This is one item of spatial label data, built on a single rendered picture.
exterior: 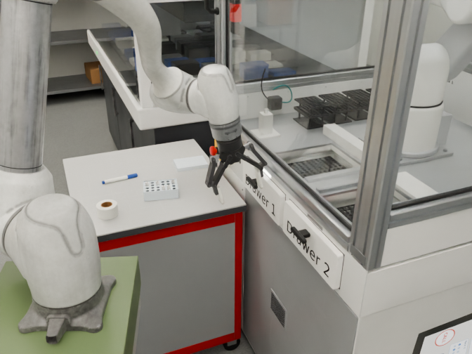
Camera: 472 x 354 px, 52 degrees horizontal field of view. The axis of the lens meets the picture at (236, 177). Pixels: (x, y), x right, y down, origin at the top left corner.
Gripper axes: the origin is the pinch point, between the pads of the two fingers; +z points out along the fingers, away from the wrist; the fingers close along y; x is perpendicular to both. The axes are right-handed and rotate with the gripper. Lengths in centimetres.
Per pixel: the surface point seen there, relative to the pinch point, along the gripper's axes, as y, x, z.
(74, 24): -17, 420, 21
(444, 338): 8, -79, -10
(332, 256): 8.3, -40.7, 0.3
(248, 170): 7.9, 12.6, 1.8
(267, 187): 8.3, -2.9, 0.3
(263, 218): 6.7, 3.4, 16.2
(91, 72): -19, 377, 61
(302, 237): 5.2, -30.8, -0.2
